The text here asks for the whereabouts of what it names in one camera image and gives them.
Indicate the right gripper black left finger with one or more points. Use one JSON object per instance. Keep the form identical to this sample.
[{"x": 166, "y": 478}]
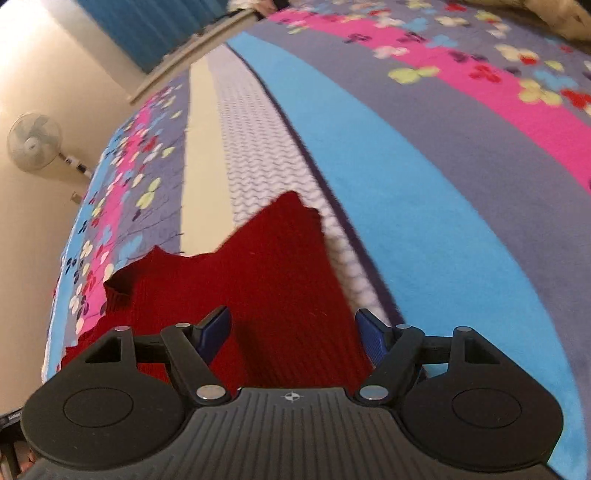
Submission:
[{"x": 125, "y": 397}]

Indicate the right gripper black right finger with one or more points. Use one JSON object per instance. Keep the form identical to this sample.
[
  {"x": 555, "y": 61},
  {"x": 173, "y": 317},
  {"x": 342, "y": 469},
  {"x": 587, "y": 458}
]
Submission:
[{"x": 459, "y": 399}]

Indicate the red knitted sweater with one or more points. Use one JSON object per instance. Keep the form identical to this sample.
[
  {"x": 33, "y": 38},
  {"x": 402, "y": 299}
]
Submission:
[{"x": 290, "y": 327}]

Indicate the colourful floral striped blanket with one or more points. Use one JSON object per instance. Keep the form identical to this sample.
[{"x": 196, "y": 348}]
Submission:
[{"x": 447, "y": 149}]

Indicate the white standing fan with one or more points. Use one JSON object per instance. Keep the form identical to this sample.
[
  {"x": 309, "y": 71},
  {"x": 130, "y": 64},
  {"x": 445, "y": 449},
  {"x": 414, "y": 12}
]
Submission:
[{"x": 34, "y": 141}]

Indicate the blue curtain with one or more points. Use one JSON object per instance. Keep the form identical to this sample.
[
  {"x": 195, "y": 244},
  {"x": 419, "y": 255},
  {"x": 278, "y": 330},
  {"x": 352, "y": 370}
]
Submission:
[{"x": 147, "y": 30}]

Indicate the cream star-patterned pillow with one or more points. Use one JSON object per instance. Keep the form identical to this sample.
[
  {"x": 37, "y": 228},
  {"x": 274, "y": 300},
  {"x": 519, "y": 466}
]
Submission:
[{"x": 569, "y": 19}]

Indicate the wall power socket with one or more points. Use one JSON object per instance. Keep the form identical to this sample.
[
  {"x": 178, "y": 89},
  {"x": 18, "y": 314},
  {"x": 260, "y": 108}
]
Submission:
[{"x": 76, "y": 198}]

